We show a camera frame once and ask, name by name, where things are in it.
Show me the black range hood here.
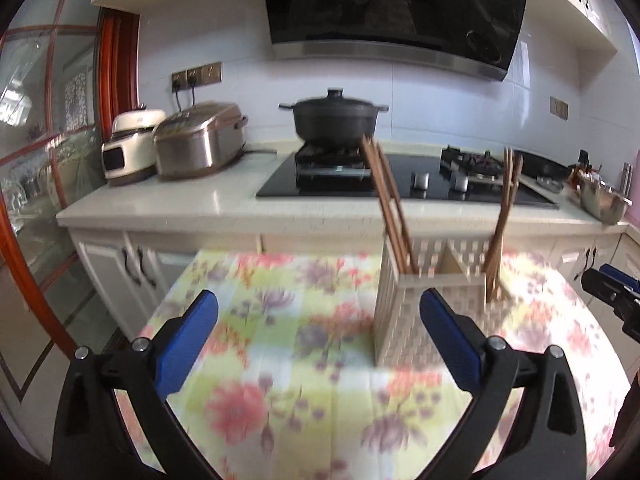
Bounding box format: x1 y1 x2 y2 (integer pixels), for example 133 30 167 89
260 0 531 82

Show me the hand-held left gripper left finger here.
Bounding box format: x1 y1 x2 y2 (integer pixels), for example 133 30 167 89
50 289 221 480

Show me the black burner grate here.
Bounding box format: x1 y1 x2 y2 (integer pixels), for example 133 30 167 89
439 145 506 181
293 140 374 181

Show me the white woven utensil holder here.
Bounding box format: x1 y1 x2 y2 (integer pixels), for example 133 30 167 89
372 237 511 369

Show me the floral tablecloth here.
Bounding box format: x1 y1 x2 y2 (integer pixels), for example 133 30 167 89
114 250 632 480

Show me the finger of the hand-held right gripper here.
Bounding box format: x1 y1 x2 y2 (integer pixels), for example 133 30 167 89
581 263 640 345

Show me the white lower cabinet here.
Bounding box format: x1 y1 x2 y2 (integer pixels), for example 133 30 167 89
544 232 632 302
66 227 202 342

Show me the black wok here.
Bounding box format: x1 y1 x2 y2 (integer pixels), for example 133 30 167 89
512 149 569 181

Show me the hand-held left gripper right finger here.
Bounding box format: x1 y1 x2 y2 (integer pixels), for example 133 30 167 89
418 287 589 480

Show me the steel rice cooker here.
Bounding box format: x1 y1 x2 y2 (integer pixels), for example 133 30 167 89
152 101 249 181

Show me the black glass gas cooktop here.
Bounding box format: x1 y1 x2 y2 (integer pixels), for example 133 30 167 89
255 149 560 210

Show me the black pot lid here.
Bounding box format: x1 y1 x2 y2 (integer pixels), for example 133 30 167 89
292 88 379 110

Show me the steel mixing bowl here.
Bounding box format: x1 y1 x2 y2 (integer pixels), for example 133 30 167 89
577 179 634 226

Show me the white kitchen appliance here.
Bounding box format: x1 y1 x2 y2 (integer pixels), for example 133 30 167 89
101 108 167 187

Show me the black cooking pot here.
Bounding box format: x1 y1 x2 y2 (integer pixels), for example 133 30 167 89
278 101 390 146

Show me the brown wooden chopstick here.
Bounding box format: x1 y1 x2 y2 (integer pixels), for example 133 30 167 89
367 137 408 275
360 135 401 276
374 141 415 274
490 152 519 299
493 155 525 296
486 147 514 302

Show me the wooden framed glass door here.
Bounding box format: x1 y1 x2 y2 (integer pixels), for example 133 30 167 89
0 6 142 403

